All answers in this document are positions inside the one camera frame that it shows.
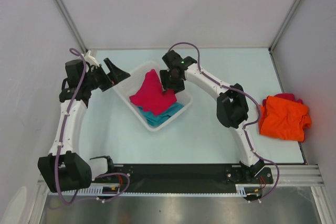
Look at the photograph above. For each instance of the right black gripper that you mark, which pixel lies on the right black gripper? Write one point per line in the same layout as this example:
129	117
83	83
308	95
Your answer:
164	75

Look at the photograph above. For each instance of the orange t shirt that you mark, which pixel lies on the orange t shirt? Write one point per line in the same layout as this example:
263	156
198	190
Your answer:
284	119

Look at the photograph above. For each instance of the aluminium rail frame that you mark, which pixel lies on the aluminium rail frame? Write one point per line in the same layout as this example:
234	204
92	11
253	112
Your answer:
296	175

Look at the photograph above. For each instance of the magenta t shirt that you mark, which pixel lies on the magenta t shirt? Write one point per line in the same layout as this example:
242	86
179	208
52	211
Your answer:
151	97

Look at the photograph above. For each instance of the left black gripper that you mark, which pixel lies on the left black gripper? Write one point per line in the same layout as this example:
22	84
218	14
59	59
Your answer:
114	77

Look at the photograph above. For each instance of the white plastic laundry basket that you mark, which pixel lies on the white plastic laundry basket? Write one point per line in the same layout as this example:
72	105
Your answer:
133	83

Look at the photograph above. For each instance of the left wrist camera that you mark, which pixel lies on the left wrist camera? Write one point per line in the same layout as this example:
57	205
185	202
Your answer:
90	58

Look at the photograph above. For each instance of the slotted white cable duct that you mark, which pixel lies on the slotted white cable duct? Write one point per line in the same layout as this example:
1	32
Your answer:
98	190

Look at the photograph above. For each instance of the dark pink t shirt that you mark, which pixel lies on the dark pink t shirt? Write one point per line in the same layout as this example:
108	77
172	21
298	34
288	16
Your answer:
289	96

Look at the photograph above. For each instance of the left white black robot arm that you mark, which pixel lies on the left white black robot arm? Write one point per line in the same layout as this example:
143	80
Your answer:
74	99

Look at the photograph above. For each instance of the teal t shirt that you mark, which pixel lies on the teal t shirt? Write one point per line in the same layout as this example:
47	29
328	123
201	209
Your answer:
157	120

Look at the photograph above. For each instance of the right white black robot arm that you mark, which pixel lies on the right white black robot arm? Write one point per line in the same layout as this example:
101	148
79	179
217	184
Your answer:
231	107

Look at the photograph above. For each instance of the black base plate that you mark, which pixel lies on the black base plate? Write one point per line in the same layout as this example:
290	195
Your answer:
191	178

